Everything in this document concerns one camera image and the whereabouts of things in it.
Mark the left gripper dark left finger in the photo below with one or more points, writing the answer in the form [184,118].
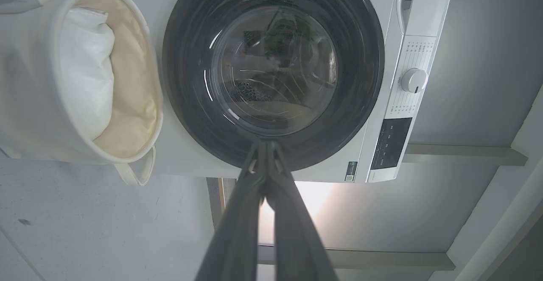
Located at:
[237,230]

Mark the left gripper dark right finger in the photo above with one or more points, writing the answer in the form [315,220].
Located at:
[297,238]

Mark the round black glass washer door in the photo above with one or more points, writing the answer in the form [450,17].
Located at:
[191,82]

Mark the black washer display panel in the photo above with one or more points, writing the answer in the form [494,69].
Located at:
[391,143]

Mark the white front-load washing machine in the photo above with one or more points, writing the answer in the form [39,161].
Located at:
[382,60]

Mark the white program dial knob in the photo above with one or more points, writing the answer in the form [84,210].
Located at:
[413,80]

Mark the white pillow in basket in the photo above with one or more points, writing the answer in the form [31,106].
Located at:
[85,69]

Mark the cream fabric laundry basket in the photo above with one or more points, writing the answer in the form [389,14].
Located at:
[29,82]

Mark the white detergent drawer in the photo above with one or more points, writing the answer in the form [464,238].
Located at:
[428,5]

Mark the wooden wall baseboard strip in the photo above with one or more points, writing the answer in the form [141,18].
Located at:
[215,200]

